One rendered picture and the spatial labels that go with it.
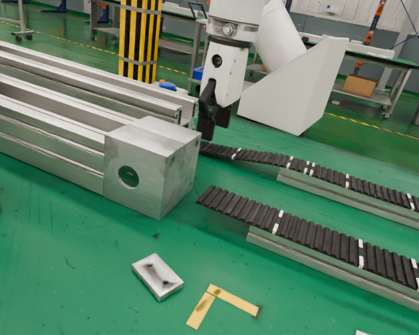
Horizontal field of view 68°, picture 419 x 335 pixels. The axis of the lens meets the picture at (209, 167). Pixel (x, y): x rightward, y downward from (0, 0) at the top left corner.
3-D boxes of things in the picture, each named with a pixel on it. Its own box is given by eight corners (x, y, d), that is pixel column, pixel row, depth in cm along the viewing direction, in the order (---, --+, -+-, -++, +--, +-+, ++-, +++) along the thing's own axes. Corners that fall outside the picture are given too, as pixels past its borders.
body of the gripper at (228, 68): (243, 40, 46) (228, 111, 51) (260, 38, 55) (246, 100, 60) (197, 30, 48) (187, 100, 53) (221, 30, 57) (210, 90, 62)
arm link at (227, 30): (250, 25, 45) (245, 46, 47) (264, 26, 53) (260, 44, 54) (198, 14, 48) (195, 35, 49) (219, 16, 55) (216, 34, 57)
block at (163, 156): (199, 182, 51) (208, 127, 46) (159, 221, 40) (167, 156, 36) (151, 164, 53) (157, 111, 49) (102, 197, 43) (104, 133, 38)
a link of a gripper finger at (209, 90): (206, 84, 47) (203, 117, 50) (225, 70, 53) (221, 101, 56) (199, 82, 47) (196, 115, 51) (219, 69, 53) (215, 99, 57)
